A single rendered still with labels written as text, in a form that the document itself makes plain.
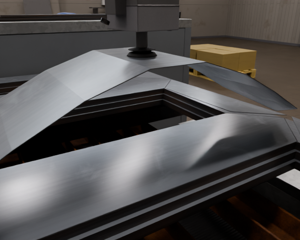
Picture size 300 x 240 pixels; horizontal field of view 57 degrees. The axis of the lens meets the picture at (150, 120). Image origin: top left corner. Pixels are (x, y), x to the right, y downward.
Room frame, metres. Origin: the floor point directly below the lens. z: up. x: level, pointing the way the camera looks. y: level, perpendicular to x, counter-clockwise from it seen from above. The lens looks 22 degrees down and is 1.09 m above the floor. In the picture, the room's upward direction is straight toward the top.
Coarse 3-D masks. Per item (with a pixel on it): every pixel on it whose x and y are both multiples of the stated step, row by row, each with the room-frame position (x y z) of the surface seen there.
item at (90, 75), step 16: (64, 64) 0.42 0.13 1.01; (80, 64) 0.39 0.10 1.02; (96, 64) 0.37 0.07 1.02; (112, 64) 0.35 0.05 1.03; (128, 64) 0.34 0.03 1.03; (64, 80) 0.34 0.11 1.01; (80, 80) 0.33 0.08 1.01; (96, 80) 0.31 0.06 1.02; (112, 80) 0.30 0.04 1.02; (80, 96) 0.28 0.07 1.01
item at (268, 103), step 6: (234, 90) 0.59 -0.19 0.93; (246, 96) 0.58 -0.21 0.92; (252, 96) 0.55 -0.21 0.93; (258, 102) 0.59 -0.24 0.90; (264, 102) 0.55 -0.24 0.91; (270, 102) 0.52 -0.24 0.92; (276, 102) 0.49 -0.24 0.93; (276, 108) 0.55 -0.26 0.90; (282, 108) 0.51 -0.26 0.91; (288, 108) 0.49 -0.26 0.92; (294, 108) 0.46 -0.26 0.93
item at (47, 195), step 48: (144, 96) 0.81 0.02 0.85; (144, 144) 0.46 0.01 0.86; (192, 144) 0.46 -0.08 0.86; (240, 144) 0.46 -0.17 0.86; (288, 144) 0.46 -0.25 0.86; (0, 192) 0.31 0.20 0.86; (48, 192) 0.31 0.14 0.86; (96, 192) 0.31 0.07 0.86; (144, 192) 0.31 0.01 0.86; (192, 192) 0.33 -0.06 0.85; (240, 192) 0.38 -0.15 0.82
